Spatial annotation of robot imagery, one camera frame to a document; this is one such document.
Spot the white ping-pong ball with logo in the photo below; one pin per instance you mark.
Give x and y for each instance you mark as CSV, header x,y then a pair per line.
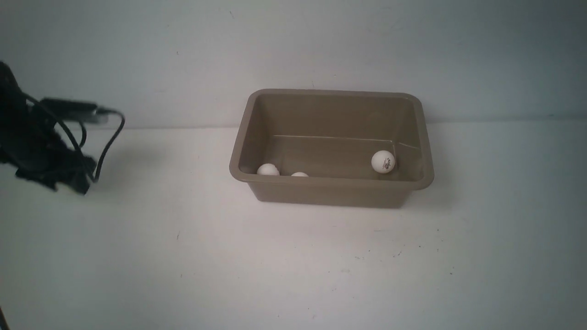
x,y
383,162

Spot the tan plastic bin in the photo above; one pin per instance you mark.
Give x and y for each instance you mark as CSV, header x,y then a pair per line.
x,y
331,136

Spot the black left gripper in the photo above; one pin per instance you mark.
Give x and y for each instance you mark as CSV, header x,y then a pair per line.
x,y
48,162

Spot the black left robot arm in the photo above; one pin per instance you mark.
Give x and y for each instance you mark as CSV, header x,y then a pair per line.
x,y
18,116

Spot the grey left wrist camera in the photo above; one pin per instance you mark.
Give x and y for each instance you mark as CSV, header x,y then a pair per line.
x,y
76,111

